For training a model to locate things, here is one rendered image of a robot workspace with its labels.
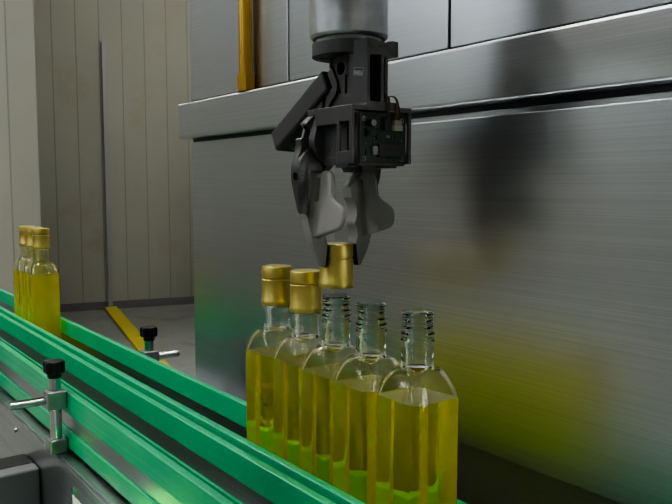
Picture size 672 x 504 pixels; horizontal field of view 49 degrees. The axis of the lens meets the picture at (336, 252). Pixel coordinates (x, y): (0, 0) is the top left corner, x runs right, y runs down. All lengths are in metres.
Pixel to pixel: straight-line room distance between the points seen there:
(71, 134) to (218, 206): 6.65
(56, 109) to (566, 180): 7.36
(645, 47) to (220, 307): 0.84
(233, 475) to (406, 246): 0.32
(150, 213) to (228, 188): 6.74
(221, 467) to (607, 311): 0.45
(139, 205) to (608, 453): 7.41
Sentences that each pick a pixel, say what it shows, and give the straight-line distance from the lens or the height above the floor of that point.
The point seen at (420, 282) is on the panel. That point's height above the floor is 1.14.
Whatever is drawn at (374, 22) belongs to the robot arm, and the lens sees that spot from 0.71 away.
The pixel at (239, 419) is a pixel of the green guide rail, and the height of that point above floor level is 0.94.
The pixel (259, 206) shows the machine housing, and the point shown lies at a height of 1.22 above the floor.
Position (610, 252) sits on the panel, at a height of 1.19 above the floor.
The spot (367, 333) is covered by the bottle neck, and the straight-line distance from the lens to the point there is 0.69.
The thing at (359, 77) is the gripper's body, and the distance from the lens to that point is 0.69.
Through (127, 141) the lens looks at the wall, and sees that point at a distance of 7.95.
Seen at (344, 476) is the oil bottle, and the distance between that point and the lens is 0.73.
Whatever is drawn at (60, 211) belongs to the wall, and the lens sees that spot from 7.87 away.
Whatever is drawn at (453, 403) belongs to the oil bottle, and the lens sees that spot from 0.67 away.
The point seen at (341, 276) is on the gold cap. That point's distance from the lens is 0.73.
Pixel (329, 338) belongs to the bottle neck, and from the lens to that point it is 0.74.
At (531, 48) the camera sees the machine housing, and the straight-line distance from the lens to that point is 0.75.
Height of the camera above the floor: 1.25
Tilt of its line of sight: 5 degrees down
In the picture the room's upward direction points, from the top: straight up
